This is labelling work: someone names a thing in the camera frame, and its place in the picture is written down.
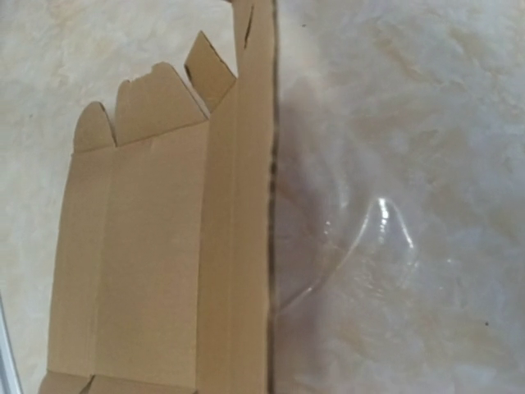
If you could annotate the brown cardboard box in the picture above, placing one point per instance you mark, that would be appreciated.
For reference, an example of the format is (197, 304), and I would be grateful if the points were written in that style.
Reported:
(163, 273)

